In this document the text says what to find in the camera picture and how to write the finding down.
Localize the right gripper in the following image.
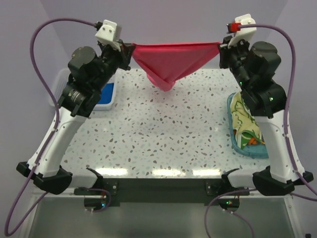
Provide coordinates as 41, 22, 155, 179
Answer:
220, 33, 254, 90

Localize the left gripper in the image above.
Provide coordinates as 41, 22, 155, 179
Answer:
91, 37, 133, 91

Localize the pink towel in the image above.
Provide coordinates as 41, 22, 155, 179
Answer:
133, 42, 219, 92

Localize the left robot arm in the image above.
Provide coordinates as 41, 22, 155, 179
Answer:
16, 41, 136, 194

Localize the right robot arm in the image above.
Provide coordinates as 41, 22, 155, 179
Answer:
218, 36, 314, 196

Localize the blue folded towel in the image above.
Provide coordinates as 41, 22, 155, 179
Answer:
98, 83, 114, 105

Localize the white plastic basket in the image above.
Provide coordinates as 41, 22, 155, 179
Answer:
51, 68, 117, 111

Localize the yellow green patterned towel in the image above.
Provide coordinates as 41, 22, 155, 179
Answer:
229, 92, 265, 150

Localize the teal plastic tub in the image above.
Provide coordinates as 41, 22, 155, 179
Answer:
227, 92, 268, 159

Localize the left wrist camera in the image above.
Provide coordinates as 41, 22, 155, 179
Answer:
95, 20, 122, 51

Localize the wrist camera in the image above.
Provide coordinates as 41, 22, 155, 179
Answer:
95, 20, 122, 51
227, 13, 257, 47

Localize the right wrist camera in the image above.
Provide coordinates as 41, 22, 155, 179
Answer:
227, 13, 257, 47

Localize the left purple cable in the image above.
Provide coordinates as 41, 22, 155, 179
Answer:
4, 17, 109, 236

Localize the purple cable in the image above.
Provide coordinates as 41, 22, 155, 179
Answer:
4, 17, 109, 236
205, 23, 317, 238

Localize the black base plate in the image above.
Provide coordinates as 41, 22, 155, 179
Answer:
74, 178, 239, 207

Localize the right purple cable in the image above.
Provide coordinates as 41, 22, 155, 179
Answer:
205, 23, 317, 238

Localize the aluminium rail frame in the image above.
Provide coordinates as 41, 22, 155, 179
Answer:
20, 188, 305, 238

